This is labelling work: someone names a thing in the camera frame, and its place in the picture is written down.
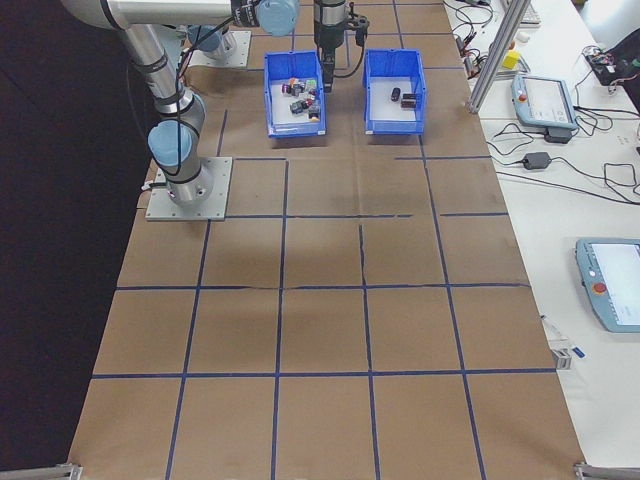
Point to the red and black push button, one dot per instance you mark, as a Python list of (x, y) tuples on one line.
[(286, 89)]

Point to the black adapter block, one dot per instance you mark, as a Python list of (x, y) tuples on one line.
[(559, 135)]

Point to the grey blue teach pendant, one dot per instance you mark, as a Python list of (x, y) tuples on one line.
[(542, 100), (610, 285)]

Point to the yellow push button switch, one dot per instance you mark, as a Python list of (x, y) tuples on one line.
[(314, 114)]

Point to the green push button switch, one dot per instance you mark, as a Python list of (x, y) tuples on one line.
[(310, 82)]

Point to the blue bin with capacitors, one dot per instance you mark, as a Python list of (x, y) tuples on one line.
[(395, 127)]

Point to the aluminium extrusion post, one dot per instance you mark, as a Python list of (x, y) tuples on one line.
[(500, 50)]

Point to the small white object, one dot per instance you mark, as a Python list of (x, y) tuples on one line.
[(522, 36)]

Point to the black frame cover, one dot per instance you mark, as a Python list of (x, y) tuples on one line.
[(50, 200)]

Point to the black push button switch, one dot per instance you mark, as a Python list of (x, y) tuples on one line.
[(298, 106)]

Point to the yellow cube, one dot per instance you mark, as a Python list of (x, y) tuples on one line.
[(511, 60)]

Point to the small metal box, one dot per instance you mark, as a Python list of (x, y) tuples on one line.
[(562, 359)]

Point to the red mushroom push button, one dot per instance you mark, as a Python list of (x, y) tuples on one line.
[(312, 95)]

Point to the small grey connector box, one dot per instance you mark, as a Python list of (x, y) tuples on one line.
[(472, 64), (461, 41)]

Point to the blue bin with push buttons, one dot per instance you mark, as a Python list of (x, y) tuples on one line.
[(272, 131)]

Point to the pile of small dark parts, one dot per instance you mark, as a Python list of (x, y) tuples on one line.
[(280, 112)]

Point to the black power adapter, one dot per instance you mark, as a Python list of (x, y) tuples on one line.
[(537, 160)]

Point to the aluminium frame bar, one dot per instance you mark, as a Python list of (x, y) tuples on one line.
[(607, 471), (45, 471)]

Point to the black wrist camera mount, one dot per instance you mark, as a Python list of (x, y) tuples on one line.
[(357, 22)]

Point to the white square base plate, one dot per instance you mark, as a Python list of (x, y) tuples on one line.
[(220, 200), (242, 50)]

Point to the white keyboard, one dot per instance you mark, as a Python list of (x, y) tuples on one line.
[(532, 12)]

